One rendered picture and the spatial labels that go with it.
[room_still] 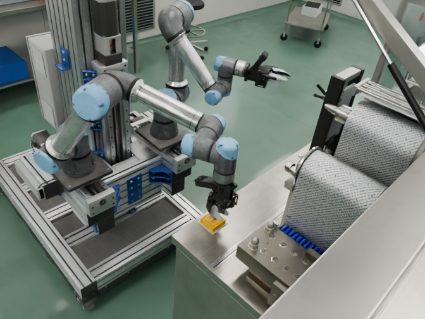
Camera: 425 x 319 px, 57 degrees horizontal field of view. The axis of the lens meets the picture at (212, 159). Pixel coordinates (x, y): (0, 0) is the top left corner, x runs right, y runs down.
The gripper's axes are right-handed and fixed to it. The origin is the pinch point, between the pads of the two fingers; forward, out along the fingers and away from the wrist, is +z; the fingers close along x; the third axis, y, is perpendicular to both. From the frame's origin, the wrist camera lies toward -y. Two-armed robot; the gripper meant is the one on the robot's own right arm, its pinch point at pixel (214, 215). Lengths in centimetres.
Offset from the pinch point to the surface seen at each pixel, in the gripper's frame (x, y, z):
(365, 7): -4, 34, -87
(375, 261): -44, 61, -71
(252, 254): -9.4, 25.1, -8.7
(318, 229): 9.5, 36.0, -15.7
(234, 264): -8.1, 18.8, 4.3
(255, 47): 334, -236, 94
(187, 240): -13.1, -0.3, 4.3
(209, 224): -3.1, 1.0, 1.8
